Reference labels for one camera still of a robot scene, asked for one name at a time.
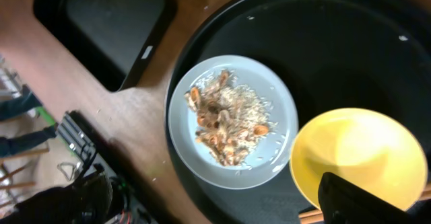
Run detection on food scraps with rice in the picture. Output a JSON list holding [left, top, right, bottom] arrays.
[[184, 69, 277, 167]]

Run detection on grey plate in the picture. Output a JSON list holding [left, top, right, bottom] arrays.
[[166, 55, 298, 190]]

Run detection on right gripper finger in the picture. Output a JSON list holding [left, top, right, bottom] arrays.
[[318, 172, 415, 224]]

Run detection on black rectangular tray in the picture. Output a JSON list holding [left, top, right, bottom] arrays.
[[33, 0, 176, 92]]

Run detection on yellow bowl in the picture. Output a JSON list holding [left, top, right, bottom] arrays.
[[290, 108, 428, 211]]

